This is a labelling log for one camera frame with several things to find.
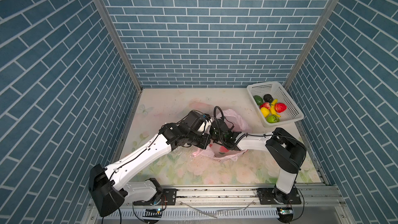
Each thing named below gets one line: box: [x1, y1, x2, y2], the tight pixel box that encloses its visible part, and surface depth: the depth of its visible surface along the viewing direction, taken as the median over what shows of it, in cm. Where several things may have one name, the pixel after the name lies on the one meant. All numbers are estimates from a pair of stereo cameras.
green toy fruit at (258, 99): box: [252, 94, 264, 106], surface depth 110 cm
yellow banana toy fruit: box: [270, 98, 282, 118], surface depth 107 cm
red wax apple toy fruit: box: [259, 102, 271, 110], surface depth 107 cm
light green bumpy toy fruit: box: [266, 114, 280, 124], surface depth 97 cm
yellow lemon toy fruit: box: [260, 106, 270, 118], surface depth 103 cm
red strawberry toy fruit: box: [274, 102, 288, 114], surface depth 106 cm
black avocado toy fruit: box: [263, 93, 274, 103], surface depth 111 cm
